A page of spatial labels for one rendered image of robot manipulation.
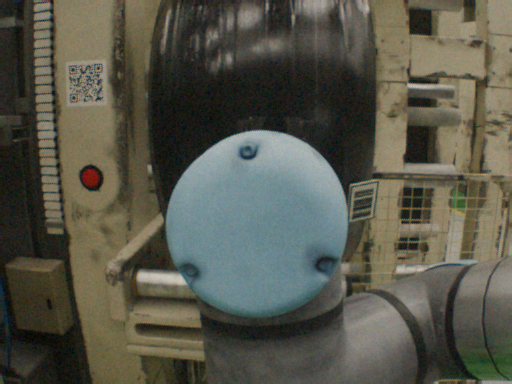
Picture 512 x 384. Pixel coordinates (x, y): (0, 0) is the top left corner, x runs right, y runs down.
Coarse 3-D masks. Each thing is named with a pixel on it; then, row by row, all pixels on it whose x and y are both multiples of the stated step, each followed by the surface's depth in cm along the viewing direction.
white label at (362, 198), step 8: (352, 184) 54; (360, 184) 54; (368, 184) 55; (376, 184) 55; (352, 192) 55; (360, 192) 55; (368, 192) 56; (376, 192) 56; (352, 200) 55; (360, 200) 56; (368, 200) 56; (352, 208) 56; (360, 208) 57; (368, 208) 57; (352, 216) 57; (360, 216) 57; (368, 216) 58
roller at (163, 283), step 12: (144, 276) 71; (156, 276) 71; (168, 276) 71; (180, 276) 71; (348, 276) 70; (144, 288) 70; (156, 288) 70; (168, 288) 70; (180, 288) 70; (348, 288) 68
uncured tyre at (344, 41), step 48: (192, 0) 54; (240, 0) 53; (288, 0) 52; (336, 0) 52; (192, 48) 52; (240, 48) 51; (288, 48) 51; (336, 48) 51; (192, 96) 52; (240, 96) 51; (288, 96) 51; (336, 96) 51; (192, 144) 53; (336, 144) 52
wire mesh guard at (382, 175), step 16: (384, 176) 112; (400, 176) 112; (416, 176) 111; (432, 176) 111; (448, 176) 111; (464, 176) 110; (480, 176) 110; (496, 176) 110; (400, 192) 113; (384, 208) 115; (400, 208) 115; (432, 208) 114; (448, 208) 113; (496, 208) 112; (432, 224) 114; (464, 224) 114; (496, 240) 114; (384, 256) 117; (480, 256) 115; (192, 368) 129
